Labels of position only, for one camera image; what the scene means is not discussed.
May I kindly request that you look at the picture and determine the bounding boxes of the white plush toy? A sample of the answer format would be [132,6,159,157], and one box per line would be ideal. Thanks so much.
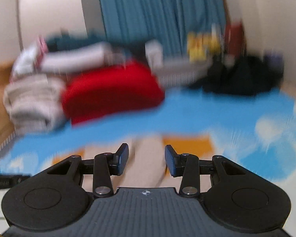
[145,40,164,70]

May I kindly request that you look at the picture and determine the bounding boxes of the white folded pillow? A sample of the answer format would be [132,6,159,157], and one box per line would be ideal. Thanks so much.
[39,42,113,73]

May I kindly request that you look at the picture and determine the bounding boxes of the purple bag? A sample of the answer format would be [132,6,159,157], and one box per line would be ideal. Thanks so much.
[264,50,284,73]

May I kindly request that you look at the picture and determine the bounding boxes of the yellow plush toys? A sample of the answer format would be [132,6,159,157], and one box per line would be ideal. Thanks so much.
[187,32,221,63]

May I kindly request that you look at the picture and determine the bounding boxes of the white pink folded clothes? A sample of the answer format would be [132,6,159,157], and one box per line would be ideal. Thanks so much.
[10,35,49,82]

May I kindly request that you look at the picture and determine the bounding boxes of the blue white patterned bed sheet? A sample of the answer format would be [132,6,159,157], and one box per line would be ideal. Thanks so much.
[0,90,296,236]

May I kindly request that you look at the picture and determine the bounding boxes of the white wardrobe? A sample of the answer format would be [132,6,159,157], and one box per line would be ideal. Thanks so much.
[0,0,21,63]

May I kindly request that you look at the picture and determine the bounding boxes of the white folded quilt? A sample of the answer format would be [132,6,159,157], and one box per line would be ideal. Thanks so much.
[3,74,67,135]

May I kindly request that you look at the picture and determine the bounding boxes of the dark teal shark plush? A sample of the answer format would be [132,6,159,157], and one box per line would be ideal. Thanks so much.
[45,31,149,57]

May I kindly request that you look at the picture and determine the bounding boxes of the black clothes pile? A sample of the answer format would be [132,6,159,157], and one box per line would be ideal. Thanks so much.
[188,55,283,96]

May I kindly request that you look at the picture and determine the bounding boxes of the red folded blanket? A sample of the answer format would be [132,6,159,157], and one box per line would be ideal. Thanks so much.
[61,60,165,125]

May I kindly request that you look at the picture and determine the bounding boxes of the blue curtain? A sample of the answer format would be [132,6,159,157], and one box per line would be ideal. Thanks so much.
[100,0,226,56]

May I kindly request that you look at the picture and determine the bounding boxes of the beige and mustard hooded jacket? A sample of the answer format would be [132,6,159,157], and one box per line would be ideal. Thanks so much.
[47,134,215,192]

